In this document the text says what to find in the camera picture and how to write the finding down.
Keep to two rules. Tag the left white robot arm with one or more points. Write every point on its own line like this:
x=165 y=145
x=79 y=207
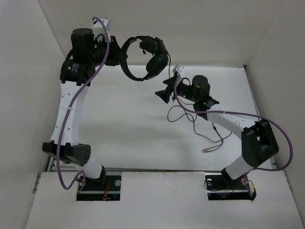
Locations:
x=91 y=50

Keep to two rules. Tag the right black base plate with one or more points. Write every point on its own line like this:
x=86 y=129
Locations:
x=218 y=189

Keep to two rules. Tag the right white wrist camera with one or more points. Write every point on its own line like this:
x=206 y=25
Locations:
x=179 y=70

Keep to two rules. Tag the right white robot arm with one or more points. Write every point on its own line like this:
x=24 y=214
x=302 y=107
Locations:
x=258 y=142

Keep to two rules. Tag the black headphones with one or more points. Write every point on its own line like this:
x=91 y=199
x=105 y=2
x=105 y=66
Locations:
x=155 y=65

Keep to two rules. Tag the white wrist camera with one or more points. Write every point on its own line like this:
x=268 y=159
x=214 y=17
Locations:
x=179 y=70
x=102 y=25

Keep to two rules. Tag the left aluminium rail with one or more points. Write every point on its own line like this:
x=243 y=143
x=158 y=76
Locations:
x=47 y=164

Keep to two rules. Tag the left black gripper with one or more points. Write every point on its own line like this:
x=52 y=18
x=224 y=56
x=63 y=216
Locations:
x=118 y=55

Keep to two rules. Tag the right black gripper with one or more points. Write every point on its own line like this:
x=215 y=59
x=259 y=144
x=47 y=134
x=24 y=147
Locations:
x=165 y=94

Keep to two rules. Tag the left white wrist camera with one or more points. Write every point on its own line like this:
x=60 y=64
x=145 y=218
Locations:
x=102 y=25

